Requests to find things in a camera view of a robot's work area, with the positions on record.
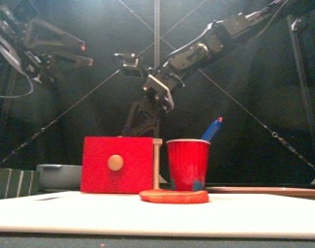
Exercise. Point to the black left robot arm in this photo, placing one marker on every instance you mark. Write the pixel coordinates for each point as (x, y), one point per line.
(8, 19)

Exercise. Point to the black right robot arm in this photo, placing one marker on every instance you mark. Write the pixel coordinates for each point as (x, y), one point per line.
(232, 27)

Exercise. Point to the red drawer with wooden knob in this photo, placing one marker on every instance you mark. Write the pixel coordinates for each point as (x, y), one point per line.
(98, 168)

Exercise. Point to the orange flat dough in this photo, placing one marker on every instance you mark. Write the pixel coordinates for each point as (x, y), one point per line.
(174, 196)

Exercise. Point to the grey bowl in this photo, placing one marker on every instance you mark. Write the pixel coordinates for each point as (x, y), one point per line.
(59, 176)

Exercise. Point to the red plastic cup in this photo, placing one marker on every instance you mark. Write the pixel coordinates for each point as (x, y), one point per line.
(188, 164)

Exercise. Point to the white cutting board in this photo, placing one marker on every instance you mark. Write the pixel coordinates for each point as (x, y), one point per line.
(154, 216)

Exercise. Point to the green white striped cloth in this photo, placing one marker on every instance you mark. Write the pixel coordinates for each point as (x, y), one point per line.
(12, 182)

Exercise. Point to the brown wooden tray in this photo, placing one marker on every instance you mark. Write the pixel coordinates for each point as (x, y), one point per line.
(271, 191)

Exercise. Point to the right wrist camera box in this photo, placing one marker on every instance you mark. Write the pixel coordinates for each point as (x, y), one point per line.
(129, 66)

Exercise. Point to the wooden drawer cabinet frame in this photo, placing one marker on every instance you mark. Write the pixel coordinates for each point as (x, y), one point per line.
(157, 161)

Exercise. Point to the metal frame pole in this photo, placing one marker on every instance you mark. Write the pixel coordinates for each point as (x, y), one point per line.
(156, 32)

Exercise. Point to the black frame post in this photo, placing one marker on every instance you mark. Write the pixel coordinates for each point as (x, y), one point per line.
(304, 80)

